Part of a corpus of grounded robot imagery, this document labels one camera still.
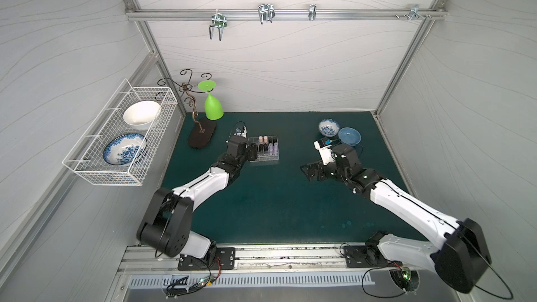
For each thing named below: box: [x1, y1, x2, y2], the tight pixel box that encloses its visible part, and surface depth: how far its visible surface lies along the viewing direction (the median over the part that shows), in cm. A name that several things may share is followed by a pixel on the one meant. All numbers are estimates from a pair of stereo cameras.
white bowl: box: [123, 99, 161, 131], surface depth 73 cm
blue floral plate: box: [102, 132, 145, 166], surface depth 65 cm
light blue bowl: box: [337, 126, 363, 146], surface depth 110 cm
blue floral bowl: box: [318, 118, 340, 138], surface depth 113 cm
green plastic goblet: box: [197, 79, 225, 121], surface depth 93 cm
